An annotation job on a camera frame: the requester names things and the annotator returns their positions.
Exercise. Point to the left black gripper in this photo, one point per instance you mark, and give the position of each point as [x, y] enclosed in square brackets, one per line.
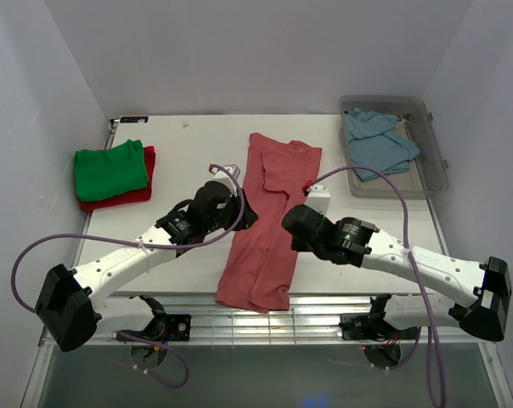
[251, 217]

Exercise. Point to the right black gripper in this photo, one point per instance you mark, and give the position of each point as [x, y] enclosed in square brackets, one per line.
[295, 246]

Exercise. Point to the salmon pink t shirt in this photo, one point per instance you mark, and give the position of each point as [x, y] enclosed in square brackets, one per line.
[261, 263]

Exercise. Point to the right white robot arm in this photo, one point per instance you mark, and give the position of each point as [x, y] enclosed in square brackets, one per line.
[475, 297]

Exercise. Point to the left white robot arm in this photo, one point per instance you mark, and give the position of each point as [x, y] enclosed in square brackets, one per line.
[74, 304]

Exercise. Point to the folded red t shirt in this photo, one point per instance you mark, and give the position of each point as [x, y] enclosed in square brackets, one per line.
[135, 196]

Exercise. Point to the blue t shirt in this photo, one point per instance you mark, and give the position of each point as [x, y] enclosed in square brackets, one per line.
[373, 141]

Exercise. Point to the folded green t shirt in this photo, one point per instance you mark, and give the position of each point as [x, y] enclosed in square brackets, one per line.
[102, 174]

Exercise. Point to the blue label sticker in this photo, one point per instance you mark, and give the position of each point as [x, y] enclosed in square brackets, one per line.
[133, 119]

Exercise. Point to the clear plastic bin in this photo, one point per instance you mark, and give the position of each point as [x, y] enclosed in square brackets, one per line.
[426, 174]

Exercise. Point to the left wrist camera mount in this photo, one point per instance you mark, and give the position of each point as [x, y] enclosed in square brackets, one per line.
[226, 174]

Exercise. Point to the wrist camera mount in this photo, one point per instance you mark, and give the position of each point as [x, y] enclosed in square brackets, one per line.
[317, 197]
[226, 174]

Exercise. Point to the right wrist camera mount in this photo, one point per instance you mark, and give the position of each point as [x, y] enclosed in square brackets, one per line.
[317, 197]

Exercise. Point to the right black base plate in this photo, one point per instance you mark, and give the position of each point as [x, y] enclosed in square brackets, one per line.
[359, 327]

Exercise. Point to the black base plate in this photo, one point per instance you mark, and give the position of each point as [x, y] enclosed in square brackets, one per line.
[176, 327]
[359, 327]

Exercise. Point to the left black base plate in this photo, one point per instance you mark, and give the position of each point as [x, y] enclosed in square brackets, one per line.
[176, 327]

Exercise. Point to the aluminium table frame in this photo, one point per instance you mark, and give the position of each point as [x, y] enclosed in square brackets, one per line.
[320, 291]

